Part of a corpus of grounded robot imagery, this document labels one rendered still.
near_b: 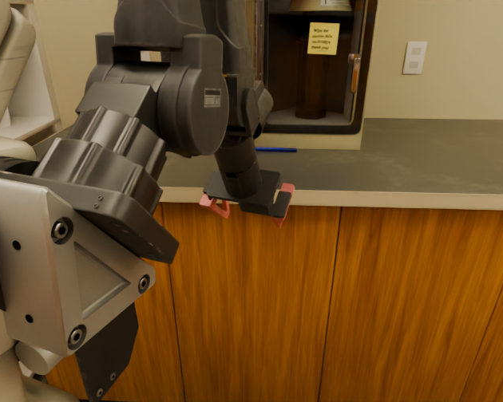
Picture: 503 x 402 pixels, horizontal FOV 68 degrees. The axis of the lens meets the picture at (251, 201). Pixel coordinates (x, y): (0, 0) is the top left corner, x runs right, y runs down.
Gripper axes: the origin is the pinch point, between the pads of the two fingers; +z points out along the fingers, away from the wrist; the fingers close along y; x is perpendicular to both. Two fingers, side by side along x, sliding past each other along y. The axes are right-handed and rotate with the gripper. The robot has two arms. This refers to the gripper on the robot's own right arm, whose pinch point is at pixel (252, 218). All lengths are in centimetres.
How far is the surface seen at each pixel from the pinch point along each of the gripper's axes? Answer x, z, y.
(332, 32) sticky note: -62, 1, -2
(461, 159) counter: -53, 33, -40
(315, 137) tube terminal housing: -49, 27, 0
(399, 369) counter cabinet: -4, 78, -34
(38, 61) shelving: -63, 15, 110
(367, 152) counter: -50, 32, -15
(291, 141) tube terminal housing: -47, 27, 7
